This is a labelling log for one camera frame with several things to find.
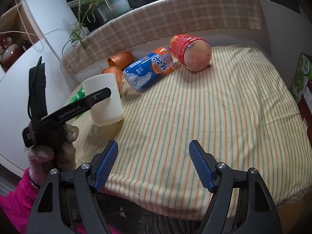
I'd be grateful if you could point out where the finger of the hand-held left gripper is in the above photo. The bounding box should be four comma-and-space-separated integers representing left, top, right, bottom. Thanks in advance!
84, 88, 112, 109

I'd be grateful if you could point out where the blue Arctic Ocean can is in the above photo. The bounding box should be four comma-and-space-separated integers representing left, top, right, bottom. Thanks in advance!
123, 46, 174, 91

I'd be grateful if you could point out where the beige plaid cloth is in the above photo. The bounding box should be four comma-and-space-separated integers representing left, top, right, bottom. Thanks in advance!
62, 0, 262, 76

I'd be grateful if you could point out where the red cardboard box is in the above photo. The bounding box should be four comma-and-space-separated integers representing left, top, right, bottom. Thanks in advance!
297, 80, 312, 138

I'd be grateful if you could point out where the person's left hand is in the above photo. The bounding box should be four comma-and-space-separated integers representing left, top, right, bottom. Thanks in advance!
26, 124, 80, 188

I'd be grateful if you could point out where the potted spider plant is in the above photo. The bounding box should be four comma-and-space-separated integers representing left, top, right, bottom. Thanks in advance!
62, 0, 137, 57

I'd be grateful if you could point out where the white plastic cup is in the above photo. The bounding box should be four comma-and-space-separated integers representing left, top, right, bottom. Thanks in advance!
82, 73, 124, 127

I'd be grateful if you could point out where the white cable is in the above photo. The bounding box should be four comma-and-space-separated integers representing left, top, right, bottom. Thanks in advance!
14, 0, 82, 62

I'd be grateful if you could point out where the green cardboard box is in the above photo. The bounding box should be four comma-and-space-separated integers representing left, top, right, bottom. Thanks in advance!
291, 52, 312, 103

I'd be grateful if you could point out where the red plastic jar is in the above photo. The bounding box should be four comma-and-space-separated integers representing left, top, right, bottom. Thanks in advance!
169, 34, 212, 72

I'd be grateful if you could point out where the wooden shelf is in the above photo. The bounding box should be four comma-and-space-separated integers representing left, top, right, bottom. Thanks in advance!
0, 4, 37, 74

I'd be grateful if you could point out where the green snack packet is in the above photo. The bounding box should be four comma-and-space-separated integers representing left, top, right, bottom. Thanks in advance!
65, 87, 86, 120

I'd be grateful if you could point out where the dark striped cloth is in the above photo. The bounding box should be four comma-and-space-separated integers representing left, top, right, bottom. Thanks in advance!
97, 192, 210, 234

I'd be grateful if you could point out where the orange cup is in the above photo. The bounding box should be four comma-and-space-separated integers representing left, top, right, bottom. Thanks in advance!
102, 66, 123, 92
108, 51, 134, 69

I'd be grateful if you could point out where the striped yellow blanket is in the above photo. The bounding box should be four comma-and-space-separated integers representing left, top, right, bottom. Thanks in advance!
65, 44, 309, 209

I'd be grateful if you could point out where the person's left forearm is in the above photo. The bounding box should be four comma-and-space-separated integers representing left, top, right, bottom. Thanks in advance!
0, 168, 41, 234

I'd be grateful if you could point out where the white table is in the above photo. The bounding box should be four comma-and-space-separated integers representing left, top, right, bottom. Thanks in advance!
0, 38, 82, 177

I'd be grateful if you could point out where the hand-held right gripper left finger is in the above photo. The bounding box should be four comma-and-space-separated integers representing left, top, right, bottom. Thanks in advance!
26, 140, 120, 234

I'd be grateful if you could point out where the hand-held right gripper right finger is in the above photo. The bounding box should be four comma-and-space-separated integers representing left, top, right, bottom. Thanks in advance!
189, 140, 284, 234

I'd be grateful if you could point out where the red ceramic pot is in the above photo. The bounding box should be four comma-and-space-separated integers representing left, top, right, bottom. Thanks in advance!
0, 34, 21, 69

